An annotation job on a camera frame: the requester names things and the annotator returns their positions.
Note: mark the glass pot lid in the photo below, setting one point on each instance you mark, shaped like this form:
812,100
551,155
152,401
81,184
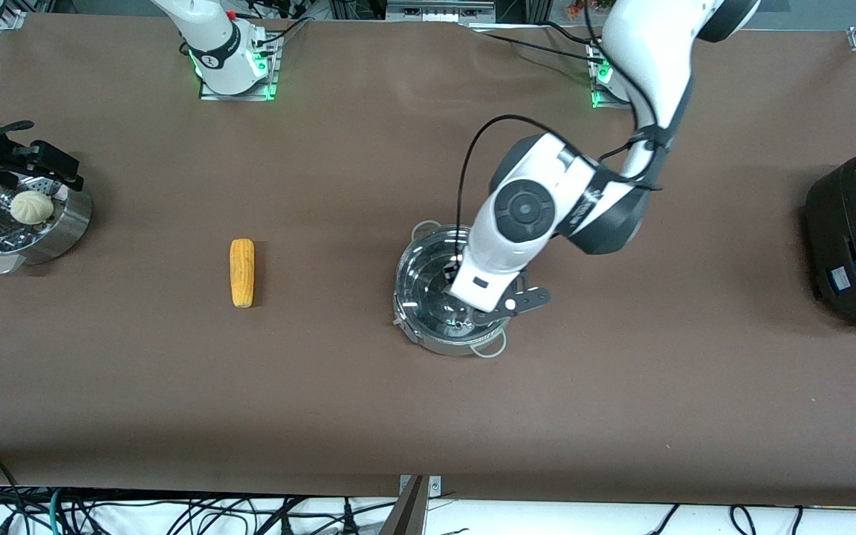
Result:
420,286

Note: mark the yellow corn cob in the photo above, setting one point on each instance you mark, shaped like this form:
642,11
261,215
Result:
242,271

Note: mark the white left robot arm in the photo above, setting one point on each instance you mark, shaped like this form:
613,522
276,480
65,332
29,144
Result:
524,212

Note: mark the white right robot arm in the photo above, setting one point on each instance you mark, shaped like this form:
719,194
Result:
220,44

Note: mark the grey-green steel pot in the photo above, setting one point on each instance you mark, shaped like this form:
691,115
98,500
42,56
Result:
443,346

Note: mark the white steamed bun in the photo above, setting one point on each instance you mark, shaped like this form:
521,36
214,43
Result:
30,208

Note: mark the steel steamer basket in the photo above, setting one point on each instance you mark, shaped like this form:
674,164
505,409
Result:
64,223

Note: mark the metal table edge bracket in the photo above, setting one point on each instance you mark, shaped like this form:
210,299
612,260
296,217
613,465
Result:
409,509

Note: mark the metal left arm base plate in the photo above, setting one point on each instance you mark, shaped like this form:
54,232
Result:
597,91

